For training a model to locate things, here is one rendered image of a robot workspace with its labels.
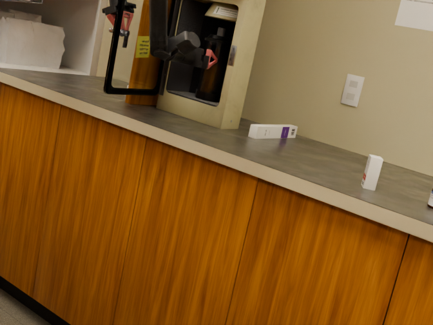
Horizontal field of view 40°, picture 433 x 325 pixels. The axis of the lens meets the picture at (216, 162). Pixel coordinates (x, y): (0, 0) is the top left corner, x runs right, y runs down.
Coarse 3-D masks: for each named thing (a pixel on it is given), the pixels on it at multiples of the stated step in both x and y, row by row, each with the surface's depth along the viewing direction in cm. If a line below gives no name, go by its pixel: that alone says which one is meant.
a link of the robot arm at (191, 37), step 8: (184, 32) 196; (192, 32) 198; (168, 40) 200; (176, 40) 197; (184, 40) 195; (192, 40) 197; (168, 48) 199; (176, 48) 197; (184, 48) 198; (192, 48) 198; (160, 56) 198; (168, 56) 198
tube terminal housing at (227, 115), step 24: (216, 0) 209; (240, 0) 203; (264, 0) 209; (240, 24) 203; (240, 48) 206; (168, 72) 224; (240, 72) 210; (168, 96) 225; (240, 96) 215; (216, 120) 212
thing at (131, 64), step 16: (128, 0) 197; (144, 0) 203; (128, 16) 199; (144, 16) 206; (144, 32) 208; (128, 48) 204; (144, 48) 211; (128, 64) 206; (144, 64) 214; (112, 80) 201; (128, 80) 208; (144, 80) 216
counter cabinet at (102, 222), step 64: (0, 128) 245; (64, 128) 220; (0, 192) 247; (64, 192) 222; (128, 192) 202; (192, 192) 185; (256, 192) 171; (0, 256) 249; (64, 256) 224; (128, 256) 203; (192, 256) 186; (256, 256) 172; (320, 256) 159; (384, 256) 149; (64, 320) 235; (128, 320) 205; (192, 320) 187; (256, 320) 173; (320, 320) 160; (384, 320) 150
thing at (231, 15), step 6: (210, 6) 217; (216, 6) 212; (222, 6) 211; (228, 6) 211; (234, 6) 211; (210, 12) 213; (216, 12) 211; (222, 12) 211; (228, 12) 210; (234, 12) 211; (216, 18) 226; (222, 18) 210; (228, 18) 210; (234, 18) 210
